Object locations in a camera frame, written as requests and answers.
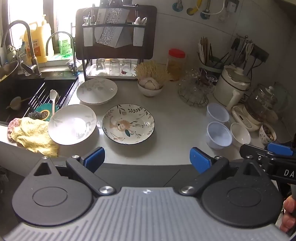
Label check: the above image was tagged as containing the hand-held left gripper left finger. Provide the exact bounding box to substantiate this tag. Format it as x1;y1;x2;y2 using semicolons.
33;146;117;196

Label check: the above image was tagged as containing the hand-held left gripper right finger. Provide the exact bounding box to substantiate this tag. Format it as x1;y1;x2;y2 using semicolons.
179;147;263;196

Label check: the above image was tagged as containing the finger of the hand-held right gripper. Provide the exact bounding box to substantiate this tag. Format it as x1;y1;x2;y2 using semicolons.
239;144;275;163
264;142;296;158

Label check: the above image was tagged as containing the white ceramic bowl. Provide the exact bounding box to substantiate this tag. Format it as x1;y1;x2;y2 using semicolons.
231;122;251;148

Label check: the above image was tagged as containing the clear plastic bowl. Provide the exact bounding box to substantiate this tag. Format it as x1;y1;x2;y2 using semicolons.
206;103;230;126
206;122;233;150

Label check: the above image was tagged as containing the white grey-leaf plate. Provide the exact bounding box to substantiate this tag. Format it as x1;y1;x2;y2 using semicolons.
48;104;97;146

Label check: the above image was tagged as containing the deer pattern plate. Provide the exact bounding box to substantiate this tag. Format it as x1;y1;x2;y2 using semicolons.
102;104;155;145

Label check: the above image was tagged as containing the white leaf plate thin rim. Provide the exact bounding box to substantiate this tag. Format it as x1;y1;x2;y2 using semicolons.
76;78;118;105

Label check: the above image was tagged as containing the person's right hand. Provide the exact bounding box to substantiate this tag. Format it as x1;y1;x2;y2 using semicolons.
281;195;296;233

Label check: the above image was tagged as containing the small patterned bowl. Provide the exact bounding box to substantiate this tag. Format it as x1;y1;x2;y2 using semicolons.
258;123;277;144

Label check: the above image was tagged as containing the cream kettle base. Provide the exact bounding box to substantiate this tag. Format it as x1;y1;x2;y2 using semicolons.
232;104;264;132

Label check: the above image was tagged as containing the glass kettle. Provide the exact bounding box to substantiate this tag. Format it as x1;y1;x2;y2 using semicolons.
245;84;278;123

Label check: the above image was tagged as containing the pale green kettle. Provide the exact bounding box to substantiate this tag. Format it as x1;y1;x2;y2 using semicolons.
272;82;293;114

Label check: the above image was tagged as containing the white electric pot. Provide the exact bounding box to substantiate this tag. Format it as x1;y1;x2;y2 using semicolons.
214;65;252;111

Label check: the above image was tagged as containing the yellow dish cloth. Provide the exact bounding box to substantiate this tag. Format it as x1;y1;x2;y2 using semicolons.
10;117;60;158

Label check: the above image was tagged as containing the teal flower scrubber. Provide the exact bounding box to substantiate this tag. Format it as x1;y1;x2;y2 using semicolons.
36;102;55;121

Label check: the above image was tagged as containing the white plastic spoon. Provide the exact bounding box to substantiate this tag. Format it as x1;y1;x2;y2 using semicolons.
49;90;58;116

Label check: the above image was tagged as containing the cluster of glass cups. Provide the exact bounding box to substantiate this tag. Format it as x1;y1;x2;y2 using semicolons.
179;68;218;102

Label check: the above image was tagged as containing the black roll-up sink rack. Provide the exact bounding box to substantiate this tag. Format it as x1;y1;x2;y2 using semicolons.
29;81;78;112

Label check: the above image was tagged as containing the white bowl with garlic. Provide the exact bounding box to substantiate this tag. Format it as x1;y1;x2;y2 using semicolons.
137;80;164;97

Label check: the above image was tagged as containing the pink dish cloth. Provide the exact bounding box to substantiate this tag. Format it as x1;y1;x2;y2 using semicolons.
7;118;23;142

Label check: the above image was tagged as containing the black kitchen rack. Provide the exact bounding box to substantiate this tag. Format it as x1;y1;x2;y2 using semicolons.
81;3;147;80

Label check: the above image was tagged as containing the garlic bulb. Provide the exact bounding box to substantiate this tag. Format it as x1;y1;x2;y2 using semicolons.
139;77;163;90

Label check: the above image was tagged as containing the drinking glass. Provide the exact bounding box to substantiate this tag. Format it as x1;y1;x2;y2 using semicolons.
109;59;120;74
121;59;132;75
95;58;106;72

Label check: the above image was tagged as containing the wooden ladle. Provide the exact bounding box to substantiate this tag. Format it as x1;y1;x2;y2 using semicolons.
6;96;29;110

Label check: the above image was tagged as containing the slim steel faucet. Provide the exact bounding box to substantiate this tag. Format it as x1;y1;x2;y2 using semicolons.
46;32;80;75

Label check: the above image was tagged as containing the row of hanging utensils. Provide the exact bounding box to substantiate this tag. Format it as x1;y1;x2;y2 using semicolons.
222;35;255;67

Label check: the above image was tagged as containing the red lid plastic jar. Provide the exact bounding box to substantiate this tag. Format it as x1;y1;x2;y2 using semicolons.
167;49;186;80

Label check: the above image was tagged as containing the dry straw bundle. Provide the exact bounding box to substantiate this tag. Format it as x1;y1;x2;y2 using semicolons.
134;61;173;82

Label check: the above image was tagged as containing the black kitchen sink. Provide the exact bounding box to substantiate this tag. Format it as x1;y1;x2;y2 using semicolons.
0;71;79;124

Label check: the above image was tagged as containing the bundle of chopsticks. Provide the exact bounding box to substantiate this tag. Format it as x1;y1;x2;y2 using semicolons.
198;36;214;66

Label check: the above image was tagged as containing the tall steel faucet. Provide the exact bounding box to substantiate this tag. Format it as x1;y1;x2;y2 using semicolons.
1;20;42;77

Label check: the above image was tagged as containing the green soap bottle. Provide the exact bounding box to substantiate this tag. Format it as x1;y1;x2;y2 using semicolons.
58;32;73;56

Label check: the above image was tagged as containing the white utensil cup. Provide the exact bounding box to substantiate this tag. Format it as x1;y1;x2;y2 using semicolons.
132;24;146;47
83;25;94;47

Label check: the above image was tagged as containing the steel mixing bowl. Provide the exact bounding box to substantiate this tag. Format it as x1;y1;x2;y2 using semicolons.
0;61;19;80

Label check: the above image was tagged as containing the plain steel cleaver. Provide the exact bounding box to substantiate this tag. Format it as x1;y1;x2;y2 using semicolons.
114;23;137;48

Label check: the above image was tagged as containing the patterned steel cleaver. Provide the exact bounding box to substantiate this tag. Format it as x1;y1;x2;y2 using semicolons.
96;8;130;48

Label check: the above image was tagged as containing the yellow detergent bottle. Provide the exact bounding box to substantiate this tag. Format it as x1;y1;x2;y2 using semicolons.
24;14;52;63

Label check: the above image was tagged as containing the round wire cup rack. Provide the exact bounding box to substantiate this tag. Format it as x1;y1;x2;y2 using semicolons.
178;86;208;107

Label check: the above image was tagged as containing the black wall hook rail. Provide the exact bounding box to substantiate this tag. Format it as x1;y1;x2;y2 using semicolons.
236;34;270;63

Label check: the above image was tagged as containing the wall outlet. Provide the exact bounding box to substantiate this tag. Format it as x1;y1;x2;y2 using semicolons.
225;0;240;15

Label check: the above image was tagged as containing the yellow wall hose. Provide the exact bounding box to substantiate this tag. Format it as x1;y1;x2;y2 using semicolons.
187;0;204;15

